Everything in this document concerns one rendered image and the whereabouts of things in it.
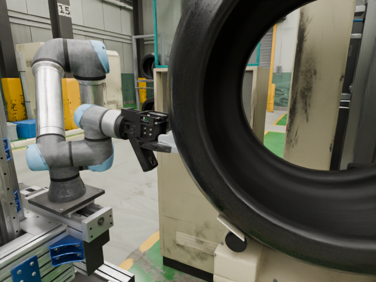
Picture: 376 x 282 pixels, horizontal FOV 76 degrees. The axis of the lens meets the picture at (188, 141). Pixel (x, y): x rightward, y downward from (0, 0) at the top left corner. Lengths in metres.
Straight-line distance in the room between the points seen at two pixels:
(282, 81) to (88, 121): 9.35
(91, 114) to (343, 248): 0.61
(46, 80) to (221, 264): 0.72
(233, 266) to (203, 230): 0.93
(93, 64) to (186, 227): 1.03
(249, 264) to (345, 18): 0.64
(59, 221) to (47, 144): 0.53
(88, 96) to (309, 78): 0.76
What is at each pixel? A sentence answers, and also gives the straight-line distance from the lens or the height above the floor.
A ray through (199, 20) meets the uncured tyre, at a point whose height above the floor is 1.31.
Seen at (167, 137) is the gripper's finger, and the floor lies 1.08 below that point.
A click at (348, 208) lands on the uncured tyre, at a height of 0.92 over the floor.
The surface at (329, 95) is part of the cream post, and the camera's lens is 0.79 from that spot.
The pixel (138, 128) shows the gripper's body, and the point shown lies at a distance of 0.60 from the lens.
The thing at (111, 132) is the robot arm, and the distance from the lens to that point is 0.66.
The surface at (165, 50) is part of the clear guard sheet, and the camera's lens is 1.36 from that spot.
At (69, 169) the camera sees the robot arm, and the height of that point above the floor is 0.85.
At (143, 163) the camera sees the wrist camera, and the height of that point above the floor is 1.00.
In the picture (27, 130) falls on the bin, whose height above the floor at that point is 0.18.
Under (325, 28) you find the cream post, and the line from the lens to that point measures 0.80.
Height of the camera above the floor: 1.22
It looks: 15 degrees down
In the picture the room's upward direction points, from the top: straight up
